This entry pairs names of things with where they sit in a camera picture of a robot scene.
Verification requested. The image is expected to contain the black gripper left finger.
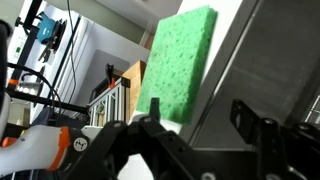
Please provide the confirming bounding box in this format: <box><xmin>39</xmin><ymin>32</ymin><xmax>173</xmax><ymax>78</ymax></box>
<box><xmin>63</xmin><ymin>97</ymin><xmax>201</xmax><ymax>180</ymax></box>

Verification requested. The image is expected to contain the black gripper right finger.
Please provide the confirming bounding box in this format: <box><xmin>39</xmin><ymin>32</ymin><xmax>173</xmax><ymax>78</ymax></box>
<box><xmin>229</xmin><ymin>98</ymin><xmax>320</xmax><ymax>180</ymax></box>

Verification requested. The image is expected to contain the green sponge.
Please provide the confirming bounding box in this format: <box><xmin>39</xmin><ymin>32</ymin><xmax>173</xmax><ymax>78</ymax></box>
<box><xmin>135</xmin><ymin>5</ymin><xmax>218</xmax><ymax>125</ymax></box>

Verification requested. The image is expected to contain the stainless steel sink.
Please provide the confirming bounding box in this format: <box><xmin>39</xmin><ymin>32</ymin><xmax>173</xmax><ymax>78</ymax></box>
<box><xmin>188</xmin><ymin>0</ymin><xmax>320</xmax><ymax>151</ymax></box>

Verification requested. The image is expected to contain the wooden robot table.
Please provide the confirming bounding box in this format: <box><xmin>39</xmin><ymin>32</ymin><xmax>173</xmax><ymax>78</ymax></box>
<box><xmin>121</xmin><ymin>59</ymin><xmax>148</xmax><ymax>123</ymax></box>

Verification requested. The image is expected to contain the white refrigerator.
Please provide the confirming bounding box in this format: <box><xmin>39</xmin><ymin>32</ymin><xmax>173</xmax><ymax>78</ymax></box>
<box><xmin>6</xmin><ymin>0</ymin><xmax>151</xmax><ymax>118</ymax></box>

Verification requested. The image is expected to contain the blue stand clamp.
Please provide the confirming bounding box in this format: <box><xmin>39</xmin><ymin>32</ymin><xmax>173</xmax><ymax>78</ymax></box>
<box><xmin>35</xmin><ymin>11</ymin><xmax>68</xmax><ymax>63</ymax></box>

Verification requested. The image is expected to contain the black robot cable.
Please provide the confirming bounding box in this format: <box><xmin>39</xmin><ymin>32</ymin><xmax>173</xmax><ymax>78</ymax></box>
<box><xmin>65</xmin><ymin>0</ymin><xmax>78</xmax><ymax>104</ymax></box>

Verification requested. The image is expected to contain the black camera stand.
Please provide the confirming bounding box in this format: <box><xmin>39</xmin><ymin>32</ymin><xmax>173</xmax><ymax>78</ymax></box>
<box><xmin>6</xmin><ymin>0</ymin><xmax>91</xmax><ymax>116</ymax></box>

